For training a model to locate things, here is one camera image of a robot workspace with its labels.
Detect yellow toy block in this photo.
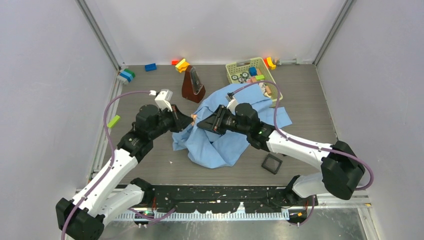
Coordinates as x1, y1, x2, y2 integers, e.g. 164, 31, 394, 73
175, 58, 190, 73

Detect light blue shirt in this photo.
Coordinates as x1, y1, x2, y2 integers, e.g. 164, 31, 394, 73
172, 83, 275, 169

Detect brown wooden metronome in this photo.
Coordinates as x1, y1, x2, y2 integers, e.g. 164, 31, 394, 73
181, 65, 206, 103

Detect black square frame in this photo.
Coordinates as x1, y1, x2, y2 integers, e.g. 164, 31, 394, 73
261, 153, 283, 175

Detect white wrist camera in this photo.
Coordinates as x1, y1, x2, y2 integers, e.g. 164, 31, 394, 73
149, 89, 173, 112
226, 92, 239, 115

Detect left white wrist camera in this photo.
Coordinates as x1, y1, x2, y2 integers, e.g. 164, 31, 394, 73
149, 89, 173, 112

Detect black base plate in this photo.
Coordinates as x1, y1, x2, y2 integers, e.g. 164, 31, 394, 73
142, 184, 319, 215

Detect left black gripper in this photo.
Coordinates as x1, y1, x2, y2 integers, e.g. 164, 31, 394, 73
149, 104, 192, 140

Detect lime green block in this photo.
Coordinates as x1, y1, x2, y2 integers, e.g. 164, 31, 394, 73
106, 115, 121, 129

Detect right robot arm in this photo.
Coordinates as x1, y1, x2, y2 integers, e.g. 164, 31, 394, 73
197, 103, 366, 205

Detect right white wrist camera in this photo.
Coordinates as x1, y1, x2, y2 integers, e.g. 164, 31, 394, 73
226, 92, 239, 115

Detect blue toy brick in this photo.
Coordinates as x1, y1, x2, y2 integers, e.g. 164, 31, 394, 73
144, 63, 157, 72

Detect yellow arch block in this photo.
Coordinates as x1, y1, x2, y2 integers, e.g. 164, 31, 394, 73
265, 57, 277, 70

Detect yellow-green plastic basket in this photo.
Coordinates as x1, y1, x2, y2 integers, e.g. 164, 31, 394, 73
225, 57, 283, 108

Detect green block in basket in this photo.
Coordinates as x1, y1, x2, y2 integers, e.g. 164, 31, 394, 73
255, 74, 265, 81

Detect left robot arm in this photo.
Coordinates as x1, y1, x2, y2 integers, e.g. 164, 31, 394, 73
55, 104, 194, 240

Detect blue block in basket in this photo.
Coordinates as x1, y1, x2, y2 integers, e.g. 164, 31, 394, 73
248, 67, 258, 76

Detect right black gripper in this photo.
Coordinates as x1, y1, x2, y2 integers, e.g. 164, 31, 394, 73
197, 105, 250, 136

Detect stacked blue green bricks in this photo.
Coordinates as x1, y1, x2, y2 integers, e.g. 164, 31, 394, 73
116, 68, 136, 85

